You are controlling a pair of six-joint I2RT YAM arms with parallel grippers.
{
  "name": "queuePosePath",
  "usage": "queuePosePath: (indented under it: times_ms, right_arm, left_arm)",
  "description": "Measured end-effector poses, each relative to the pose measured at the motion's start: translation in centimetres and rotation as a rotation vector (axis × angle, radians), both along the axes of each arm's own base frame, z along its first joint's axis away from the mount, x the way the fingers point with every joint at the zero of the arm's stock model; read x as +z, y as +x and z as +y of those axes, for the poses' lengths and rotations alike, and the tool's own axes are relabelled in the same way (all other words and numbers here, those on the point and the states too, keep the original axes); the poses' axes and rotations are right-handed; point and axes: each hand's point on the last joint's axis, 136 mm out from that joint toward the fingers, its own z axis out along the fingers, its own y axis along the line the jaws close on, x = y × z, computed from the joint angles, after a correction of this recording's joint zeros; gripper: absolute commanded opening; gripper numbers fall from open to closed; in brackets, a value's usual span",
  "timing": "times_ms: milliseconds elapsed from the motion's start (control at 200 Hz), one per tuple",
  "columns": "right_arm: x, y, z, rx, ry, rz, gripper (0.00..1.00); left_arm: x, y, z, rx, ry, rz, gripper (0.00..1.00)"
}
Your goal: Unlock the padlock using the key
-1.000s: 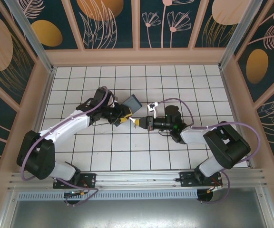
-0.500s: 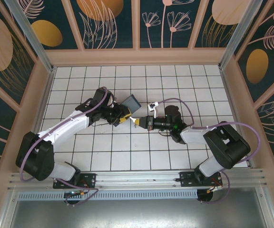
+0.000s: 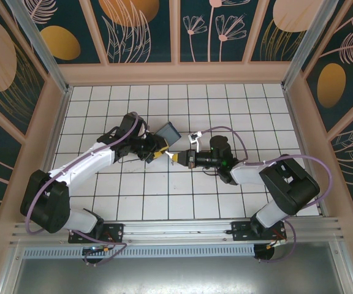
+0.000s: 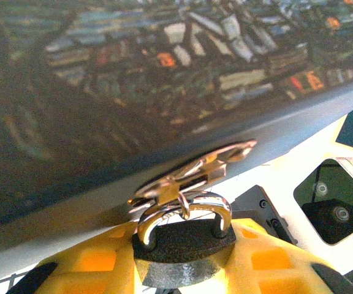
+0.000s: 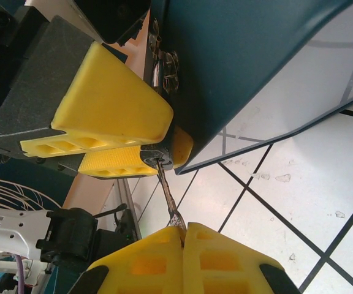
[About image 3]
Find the silver keys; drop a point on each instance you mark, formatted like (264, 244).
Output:
(172, 160)

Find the starry night painted tin box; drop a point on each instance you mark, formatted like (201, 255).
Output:
(170, 134)

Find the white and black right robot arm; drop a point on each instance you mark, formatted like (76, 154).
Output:
(247, 174)

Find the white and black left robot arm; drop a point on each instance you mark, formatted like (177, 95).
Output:
(81, 165)

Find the grey metal sheet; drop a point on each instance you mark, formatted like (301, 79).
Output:
(176, 275)

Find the aluminium mounting rail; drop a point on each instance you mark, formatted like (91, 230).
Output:
(176, 229)

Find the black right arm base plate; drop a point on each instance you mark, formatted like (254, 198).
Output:
(241, 231)

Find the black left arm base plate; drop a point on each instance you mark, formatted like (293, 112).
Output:
(116, 232)

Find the aluminium frame post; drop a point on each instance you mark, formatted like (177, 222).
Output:
(307, 46)
(41, 46)

